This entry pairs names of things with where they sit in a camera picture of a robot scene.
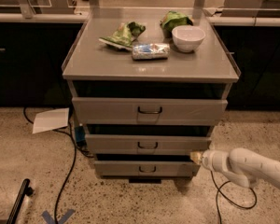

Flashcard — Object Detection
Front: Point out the crumpled green chip bag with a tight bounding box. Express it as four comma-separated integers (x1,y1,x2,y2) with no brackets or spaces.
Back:
160,11,193,38

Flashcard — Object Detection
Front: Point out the green chip bag flat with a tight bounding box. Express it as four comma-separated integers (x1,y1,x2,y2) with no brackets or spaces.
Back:
99,21,146,50

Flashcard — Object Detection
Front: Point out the black cable right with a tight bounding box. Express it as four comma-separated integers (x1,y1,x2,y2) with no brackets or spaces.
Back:
209,171,259,224

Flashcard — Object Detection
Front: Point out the blue tape cross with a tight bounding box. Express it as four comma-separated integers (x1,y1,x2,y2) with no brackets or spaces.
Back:
41,208,76,224

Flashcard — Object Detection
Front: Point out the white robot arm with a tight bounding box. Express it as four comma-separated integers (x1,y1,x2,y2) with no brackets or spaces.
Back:
189,148,280,189

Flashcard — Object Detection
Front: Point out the white paper sheet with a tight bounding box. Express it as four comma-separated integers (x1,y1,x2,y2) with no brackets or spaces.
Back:
33,108,69,133

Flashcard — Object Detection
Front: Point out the grey bottom drawer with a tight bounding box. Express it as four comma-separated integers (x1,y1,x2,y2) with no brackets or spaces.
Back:
94,161,200,177

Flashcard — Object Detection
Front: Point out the black cable left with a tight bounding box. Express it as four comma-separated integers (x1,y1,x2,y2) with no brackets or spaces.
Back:
22,106,91,224

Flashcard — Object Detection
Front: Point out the grey drawer cabinet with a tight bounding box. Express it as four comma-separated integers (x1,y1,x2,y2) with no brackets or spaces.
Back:
61,7,241,180

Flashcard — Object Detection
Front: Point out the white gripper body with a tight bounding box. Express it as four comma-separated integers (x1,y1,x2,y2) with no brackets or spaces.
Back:
202,150,230,173

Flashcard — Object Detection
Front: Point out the grey top drawer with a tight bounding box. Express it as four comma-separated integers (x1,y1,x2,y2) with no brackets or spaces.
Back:
72,97,227,126

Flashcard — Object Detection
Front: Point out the silver blue snack bag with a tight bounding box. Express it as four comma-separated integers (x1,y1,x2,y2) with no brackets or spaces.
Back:
132,43,170,60

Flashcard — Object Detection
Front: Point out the dark counter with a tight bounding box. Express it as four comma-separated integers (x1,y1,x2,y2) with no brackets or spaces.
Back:
0,21,83,106
214,24,280,110

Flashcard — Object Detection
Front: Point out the dark counter left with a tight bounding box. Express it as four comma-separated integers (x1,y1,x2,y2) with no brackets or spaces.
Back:
0,21,83,106

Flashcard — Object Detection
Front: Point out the black cable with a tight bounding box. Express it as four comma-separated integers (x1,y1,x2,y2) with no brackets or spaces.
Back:
22,106,91,224
209,171,259,224

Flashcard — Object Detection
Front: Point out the blue power box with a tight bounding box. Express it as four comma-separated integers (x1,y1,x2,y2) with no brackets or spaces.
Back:
74,126,87,147

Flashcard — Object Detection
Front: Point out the dark counter right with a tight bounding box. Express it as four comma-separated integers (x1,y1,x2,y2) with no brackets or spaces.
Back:
214,24,280,110

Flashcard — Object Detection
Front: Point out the white ceramic bowl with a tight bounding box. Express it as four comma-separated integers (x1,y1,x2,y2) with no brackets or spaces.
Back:
172,25,205,52

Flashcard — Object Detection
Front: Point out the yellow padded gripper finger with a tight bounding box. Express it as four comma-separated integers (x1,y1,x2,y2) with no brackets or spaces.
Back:
189,151,203,165

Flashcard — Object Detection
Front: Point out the grey drawer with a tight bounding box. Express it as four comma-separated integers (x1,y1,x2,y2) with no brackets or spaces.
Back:
85,134,211,155
94,161,200,177
72,97,227,126

